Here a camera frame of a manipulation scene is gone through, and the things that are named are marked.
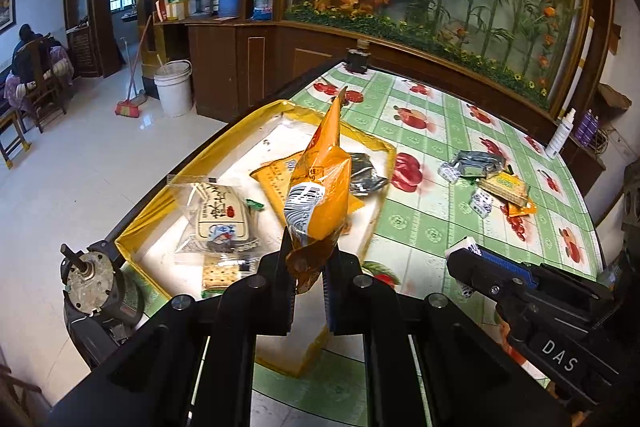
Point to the framed wall picture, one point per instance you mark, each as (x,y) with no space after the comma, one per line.
(7,4)

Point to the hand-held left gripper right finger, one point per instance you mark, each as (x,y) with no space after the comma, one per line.
(380,322)

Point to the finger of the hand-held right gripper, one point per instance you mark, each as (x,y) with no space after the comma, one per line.
(480,279)
(505,263)

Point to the yellow-legged stool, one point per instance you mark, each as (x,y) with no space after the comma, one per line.
(12,132)

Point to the red broom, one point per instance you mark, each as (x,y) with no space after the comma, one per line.
(129,109)

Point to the grey gear motor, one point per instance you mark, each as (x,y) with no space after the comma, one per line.
(100,292)

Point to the brown wooden cabinet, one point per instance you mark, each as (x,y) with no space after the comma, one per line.
(225,67)

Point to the yellow cardboard tray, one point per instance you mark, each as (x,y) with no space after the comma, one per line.
(240,147)

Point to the clear pastry packet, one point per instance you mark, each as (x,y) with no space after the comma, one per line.
(220,217)

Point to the green fruit print tablecloth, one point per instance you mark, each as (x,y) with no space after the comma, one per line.
(430,207)

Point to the brown cardboard piece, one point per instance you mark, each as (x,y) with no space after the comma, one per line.
(614,96)

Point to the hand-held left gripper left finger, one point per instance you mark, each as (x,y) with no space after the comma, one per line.
(240,322)

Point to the dark wooden chair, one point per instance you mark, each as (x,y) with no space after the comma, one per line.
(15,387)

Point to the large orange snack packet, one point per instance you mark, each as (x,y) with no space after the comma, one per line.
(275,179)

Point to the large silver foil packet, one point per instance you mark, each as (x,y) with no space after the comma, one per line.
(367,174)

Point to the small black white packet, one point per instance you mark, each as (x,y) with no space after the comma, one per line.
(448,172)
(462,246)
(481,204)

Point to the dark glass jar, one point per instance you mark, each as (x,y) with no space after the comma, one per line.
(358,59)

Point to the white spray bottle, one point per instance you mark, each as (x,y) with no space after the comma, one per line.
(560,137)

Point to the pink covered table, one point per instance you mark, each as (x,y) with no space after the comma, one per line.
(62,62)

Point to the white plastic bucket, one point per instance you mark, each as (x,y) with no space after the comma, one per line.
(173,92)

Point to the red white box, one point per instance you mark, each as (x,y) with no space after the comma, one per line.
(170,11)

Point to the small orange snack packet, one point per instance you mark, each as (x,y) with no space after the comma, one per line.
(520,209)

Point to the orange snack packet bowl logo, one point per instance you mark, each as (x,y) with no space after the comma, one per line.
(315,172)

